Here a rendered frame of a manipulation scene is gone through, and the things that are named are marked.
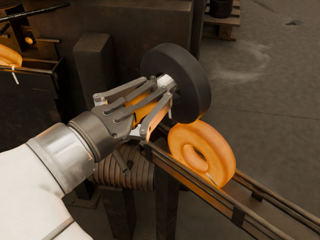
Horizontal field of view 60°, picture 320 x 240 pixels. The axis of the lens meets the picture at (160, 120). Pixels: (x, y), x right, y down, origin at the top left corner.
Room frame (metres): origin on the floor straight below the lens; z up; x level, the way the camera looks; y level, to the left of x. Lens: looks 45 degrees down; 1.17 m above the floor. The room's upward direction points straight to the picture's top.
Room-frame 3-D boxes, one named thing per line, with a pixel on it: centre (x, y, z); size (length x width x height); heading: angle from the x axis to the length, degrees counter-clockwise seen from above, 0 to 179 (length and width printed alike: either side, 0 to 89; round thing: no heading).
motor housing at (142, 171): (0.49, 0.11, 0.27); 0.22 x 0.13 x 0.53; 80
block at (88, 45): (0.66, 0.18, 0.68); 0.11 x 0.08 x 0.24; 170
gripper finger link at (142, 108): (0.33, 0.03, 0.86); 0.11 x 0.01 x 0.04; 134
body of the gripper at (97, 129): (0.29, 0.09, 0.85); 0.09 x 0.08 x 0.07; 135
